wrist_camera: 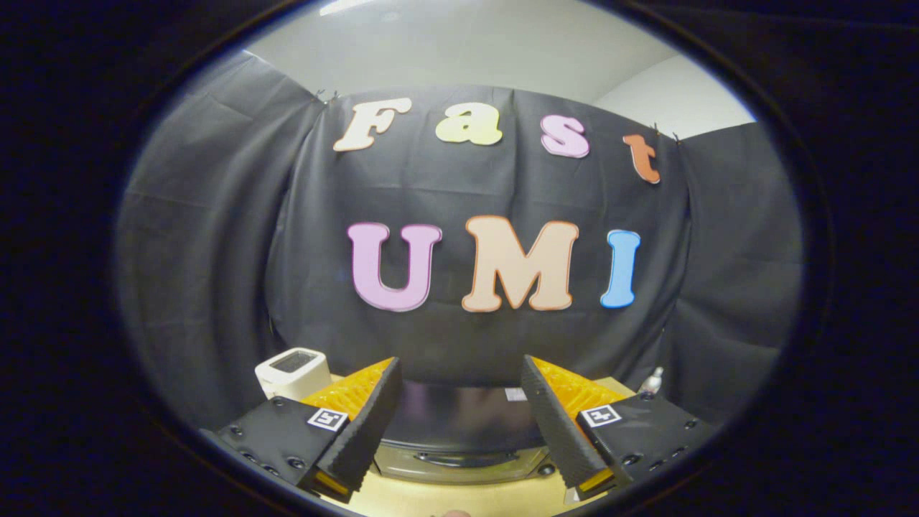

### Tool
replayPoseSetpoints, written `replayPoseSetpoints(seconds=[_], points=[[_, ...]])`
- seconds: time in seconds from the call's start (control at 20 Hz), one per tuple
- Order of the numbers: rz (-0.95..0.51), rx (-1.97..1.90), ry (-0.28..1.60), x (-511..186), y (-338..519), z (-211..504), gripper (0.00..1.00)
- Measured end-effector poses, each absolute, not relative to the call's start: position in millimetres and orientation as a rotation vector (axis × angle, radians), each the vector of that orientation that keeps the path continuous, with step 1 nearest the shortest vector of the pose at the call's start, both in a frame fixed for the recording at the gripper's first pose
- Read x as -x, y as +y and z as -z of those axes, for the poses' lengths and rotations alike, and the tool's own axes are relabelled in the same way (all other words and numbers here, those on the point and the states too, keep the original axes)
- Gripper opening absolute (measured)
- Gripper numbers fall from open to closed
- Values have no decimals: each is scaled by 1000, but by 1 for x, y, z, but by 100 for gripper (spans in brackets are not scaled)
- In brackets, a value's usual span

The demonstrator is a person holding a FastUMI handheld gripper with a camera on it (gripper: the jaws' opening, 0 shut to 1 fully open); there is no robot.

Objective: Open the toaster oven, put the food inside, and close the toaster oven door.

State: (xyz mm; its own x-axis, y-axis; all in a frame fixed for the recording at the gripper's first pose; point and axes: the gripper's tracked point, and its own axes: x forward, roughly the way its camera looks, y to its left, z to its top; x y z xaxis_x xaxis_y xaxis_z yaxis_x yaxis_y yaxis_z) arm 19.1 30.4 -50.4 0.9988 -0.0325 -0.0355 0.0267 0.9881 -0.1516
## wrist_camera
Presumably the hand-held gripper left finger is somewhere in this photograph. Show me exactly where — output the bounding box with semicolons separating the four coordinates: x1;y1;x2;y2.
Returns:
200;357;403;504

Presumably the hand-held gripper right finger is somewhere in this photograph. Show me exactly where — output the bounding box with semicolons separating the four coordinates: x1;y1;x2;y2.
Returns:
520;355;719;504

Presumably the black toaster oven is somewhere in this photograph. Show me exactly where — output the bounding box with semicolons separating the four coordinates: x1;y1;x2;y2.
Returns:
372;381;566;486

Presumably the white toaster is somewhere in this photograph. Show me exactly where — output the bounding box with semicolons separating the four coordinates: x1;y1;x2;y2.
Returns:
255;348;332;401

